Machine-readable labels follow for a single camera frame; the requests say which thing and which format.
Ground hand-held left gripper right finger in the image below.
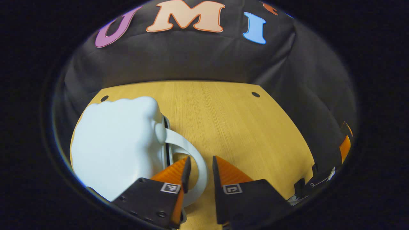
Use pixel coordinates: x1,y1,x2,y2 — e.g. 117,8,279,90
212,156,293,230

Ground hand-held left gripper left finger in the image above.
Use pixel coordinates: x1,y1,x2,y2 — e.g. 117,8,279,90
112,156,191,229

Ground light blue suitcase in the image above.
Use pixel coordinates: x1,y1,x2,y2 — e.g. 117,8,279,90
70,96,209,208

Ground black backdrop cloth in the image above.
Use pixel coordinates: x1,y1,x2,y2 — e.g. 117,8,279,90
53,0,358,166

